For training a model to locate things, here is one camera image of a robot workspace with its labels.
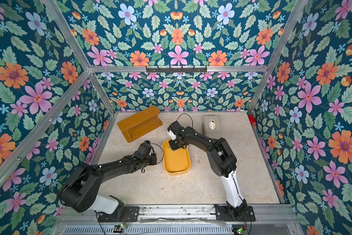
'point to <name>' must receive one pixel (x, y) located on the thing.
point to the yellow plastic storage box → (176, 161)
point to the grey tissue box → (211, 127)
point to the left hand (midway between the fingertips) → (157, 156)
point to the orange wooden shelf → (137, 125)
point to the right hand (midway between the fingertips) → (173, 145)
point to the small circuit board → (118, 228)
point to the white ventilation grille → (150, 230)
